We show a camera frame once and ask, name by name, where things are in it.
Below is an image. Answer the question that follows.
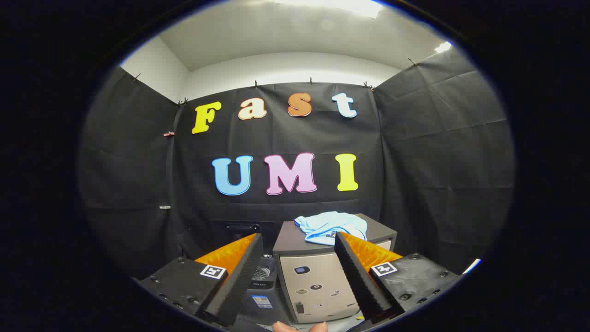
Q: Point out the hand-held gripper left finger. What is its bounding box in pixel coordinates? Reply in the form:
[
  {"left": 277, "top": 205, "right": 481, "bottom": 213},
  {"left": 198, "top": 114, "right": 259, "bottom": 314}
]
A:
[{"left": 138, "top": 233, "right": 264, "bottom": 329}]

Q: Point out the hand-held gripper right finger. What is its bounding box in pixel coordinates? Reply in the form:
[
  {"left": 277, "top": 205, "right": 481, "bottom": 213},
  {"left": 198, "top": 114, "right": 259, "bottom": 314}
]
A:
[{"left": 334, "top": 231, "right": 462, "bottom": 324}]

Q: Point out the small dark washing machine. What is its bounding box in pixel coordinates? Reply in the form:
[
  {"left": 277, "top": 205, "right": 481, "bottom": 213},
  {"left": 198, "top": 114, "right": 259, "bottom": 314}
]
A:
[{"left": 213, "top": 220, "right": 295, "bottom": 326}]

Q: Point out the washing machine glass lid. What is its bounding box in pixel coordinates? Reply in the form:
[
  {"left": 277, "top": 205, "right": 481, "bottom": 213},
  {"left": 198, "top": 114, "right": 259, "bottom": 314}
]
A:
[{"left": 213, "top": 220, "right": 283, "bottom": 259}]

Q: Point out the light blue shirt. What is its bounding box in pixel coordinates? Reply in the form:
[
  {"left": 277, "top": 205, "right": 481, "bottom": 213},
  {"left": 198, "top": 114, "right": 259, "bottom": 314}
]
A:
[{"left": 294, "top": 211, "right": 368, "bottom": 246}]

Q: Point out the grey beige cabinet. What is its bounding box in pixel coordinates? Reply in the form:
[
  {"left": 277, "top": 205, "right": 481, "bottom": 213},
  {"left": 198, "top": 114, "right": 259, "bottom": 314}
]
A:
[{"left": 273, "top": 213, "right": 398, "bottom": 324}]

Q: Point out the black backdrop cloth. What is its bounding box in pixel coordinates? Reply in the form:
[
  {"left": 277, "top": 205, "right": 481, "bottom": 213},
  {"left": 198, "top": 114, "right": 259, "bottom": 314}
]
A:
[{"left": 78, "top": 46, "right": 516, "bottom": 277}]

